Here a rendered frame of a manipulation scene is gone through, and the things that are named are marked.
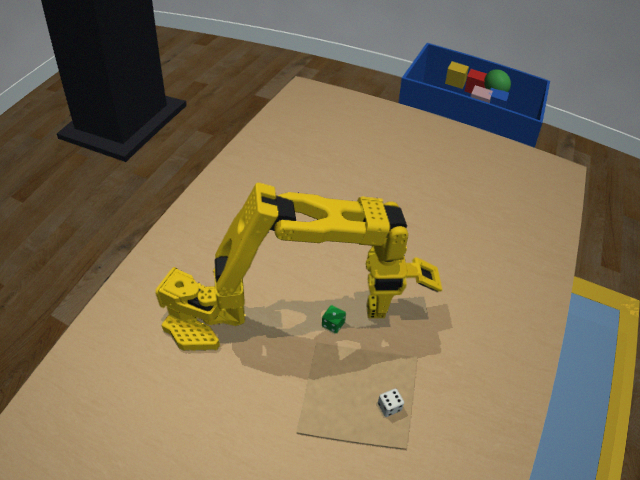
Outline yellow die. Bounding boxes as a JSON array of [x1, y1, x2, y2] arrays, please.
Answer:
[[367, 295, 379, 318]]

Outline green die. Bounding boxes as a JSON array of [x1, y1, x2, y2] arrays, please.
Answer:
[[322, 305, 346, 333]]

